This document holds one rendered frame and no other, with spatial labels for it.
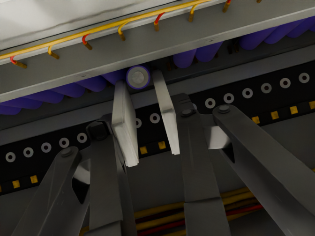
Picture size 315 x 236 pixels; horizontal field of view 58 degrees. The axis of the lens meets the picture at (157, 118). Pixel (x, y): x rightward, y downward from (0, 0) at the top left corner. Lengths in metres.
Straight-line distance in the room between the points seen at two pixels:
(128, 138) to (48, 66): 0.07
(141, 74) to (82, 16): 0.07
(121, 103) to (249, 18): 0.09
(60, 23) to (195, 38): 0.08
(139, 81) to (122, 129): 0.06
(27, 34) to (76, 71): 0.03
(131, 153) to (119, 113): 0.02
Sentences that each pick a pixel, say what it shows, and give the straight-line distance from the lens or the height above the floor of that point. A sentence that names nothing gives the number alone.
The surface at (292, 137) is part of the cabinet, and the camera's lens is 0.38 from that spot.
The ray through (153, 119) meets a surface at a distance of 0.31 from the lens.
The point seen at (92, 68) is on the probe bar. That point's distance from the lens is 0.18.
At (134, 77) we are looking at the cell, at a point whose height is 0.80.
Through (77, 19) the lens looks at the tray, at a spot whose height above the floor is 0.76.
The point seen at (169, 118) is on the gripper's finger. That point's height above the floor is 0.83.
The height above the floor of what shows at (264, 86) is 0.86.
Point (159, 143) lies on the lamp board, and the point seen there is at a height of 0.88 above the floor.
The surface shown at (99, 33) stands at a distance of 0.17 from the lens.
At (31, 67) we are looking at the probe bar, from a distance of 0.19.
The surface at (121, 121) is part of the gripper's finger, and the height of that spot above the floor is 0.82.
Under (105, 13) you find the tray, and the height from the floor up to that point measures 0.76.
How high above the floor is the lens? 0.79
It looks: 13 degrees up
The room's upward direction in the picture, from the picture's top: 164 degrees clockwise
